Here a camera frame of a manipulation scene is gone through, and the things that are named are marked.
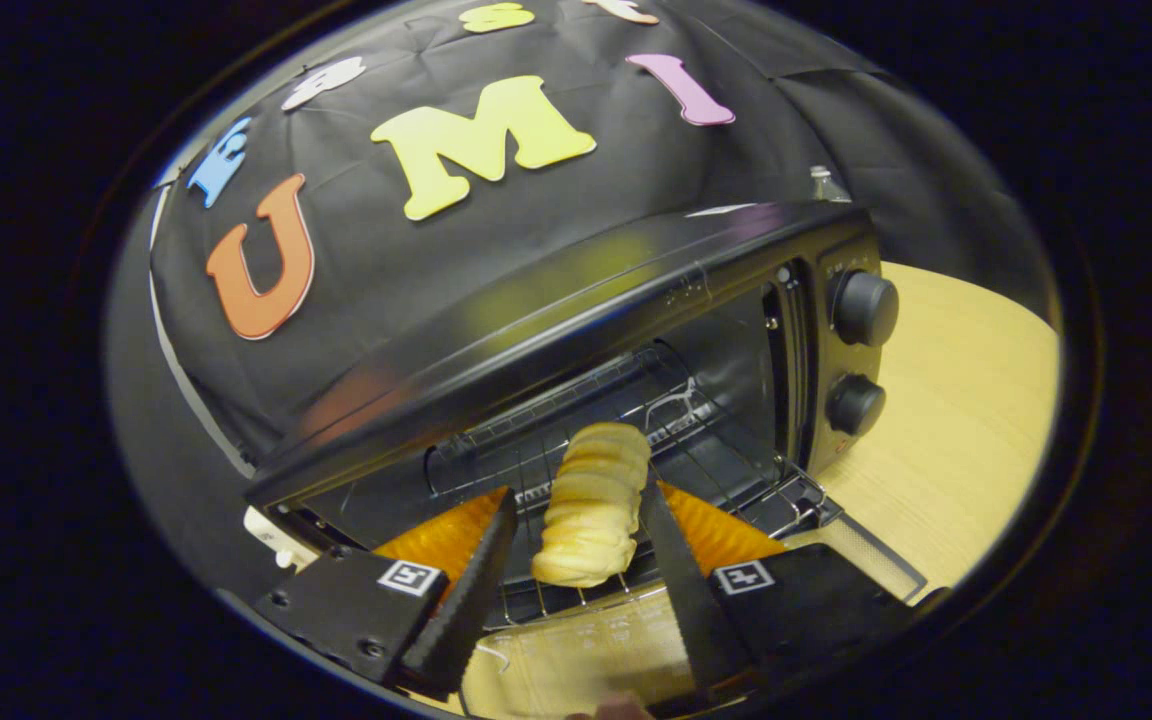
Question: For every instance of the white slot toaster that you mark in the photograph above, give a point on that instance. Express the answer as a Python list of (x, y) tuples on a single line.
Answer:
[(271, 530)]

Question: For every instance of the golden ridged bread roll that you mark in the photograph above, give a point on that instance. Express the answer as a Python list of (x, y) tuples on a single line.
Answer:
[(591, 500)]

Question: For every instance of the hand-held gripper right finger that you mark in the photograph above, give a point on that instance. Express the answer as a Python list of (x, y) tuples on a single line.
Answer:
[(696, 610)]

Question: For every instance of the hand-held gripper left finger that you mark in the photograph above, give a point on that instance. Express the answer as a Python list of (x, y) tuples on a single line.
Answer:
[(466, 610)]

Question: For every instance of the black toaster oven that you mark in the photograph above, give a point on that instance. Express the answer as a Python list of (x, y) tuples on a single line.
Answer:
[(536, 320)]

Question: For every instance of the green drink bottle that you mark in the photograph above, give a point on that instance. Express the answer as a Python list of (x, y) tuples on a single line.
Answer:
[(824, 185)]

